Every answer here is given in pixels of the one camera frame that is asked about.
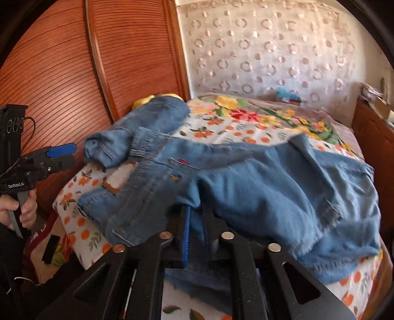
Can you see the wooden slatted wardrobe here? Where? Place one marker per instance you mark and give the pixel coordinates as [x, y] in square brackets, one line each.
[123, 61]

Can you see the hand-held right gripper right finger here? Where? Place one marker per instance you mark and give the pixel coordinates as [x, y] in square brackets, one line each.
[215, 243]

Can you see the light blue denim pants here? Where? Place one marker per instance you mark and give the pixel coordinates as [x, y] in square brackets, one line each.
[261, 190]

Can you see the floral blanket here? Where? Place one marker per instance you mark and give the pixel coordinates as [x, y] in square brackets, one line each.
[246, 115]

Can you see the open cardboard box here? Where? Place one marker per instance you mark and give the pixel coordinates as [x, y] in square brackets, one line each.
[384, 109]

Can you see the orange fruit print bed sheet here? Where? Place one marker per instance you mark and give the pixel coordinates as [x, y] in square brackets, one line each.
[215, 127]

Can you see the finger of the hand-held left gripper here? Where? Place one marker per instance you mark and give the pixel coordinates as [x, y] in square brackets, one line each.
[58, 164]
[61, 150]

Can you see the red printed cloth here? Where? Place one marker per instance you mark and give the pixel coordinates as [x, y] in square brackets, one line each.
[34, 243]

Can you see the black rectangular object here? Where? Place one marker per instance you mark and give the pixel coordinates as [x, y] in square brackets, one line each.
[50, 249]

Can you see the clutter on cabinet top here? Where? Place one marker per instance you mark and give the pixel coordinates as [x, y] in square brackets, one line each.
[371, 90]

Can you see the person's left hand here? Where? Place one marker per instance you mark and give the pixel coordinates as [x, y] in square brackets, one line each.
[29, 209]

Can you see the long wooden cabinet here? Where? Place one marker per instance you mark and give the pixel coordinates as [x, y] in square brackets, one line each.
[372, 144]

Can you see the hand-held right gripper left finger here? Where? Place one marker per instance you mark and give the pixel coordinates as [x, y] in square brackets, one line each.
[186, 243]

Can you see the person's left forearm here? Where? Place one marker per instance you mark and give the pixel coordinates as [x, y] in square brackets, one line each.
[7, 261]

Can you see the blue plastic bag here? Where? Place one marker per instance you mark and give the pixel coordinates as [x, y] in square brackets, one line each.
[286, 94]

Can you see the circle patterned sheer curtain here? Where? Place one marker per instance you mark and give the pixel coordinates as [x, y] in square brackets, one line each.
[261, 46]

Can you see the yellow plush toy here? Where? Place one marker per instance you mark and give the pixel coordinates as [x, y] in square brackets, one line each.
[141, 103]

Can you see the darker blue denim pants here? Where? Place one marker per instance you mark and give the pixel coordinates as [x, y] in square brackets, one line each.
[147, 120]

